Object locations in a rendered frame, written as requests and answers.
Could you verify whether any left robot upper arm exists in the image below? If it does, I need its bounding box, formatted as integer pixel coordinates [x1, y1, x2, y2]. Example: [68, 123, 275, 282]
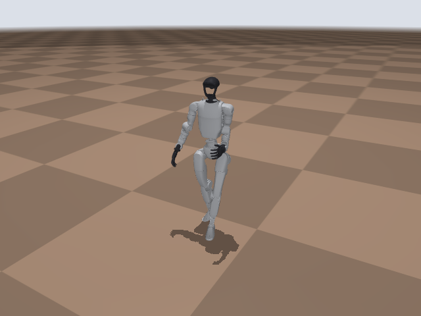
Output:
[221, 103, 234, 135]

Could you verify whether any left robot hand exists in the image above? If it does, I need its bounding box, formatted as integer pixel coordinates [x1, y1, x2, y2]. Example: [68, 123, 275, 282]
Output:
[210, 144, 226, 159]

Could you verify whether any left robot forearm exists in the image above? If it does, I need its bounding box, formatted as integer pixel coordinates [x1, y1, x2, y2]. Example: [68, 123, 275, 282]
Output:
[221, 129, 230, 151]

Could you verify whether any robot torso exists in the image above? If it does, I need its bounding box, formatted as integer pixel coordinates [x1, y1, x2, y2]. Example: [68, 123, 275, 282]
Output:
[197, 98, 224, 159]

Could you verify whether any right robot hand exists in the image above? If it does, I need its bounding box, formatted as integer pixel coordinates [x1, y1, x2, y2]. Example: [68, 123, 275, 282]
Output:
[171, 144, 181, 167]

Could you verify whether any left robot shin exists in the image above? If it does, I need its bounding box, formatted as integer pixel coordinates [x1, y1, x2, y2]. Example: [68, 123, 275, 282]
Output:
[209, 194, 222, 228]

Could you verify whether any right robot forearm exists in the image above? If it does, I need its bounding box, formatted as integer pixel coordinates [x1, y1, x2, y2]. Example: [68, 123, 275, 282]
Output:
[175, 128, 189, 149]

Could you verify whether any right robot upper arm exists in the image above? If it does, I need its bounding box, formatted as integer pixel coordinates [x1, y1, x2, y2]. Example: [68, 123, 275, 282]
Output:
[182, 101, 199, 132]

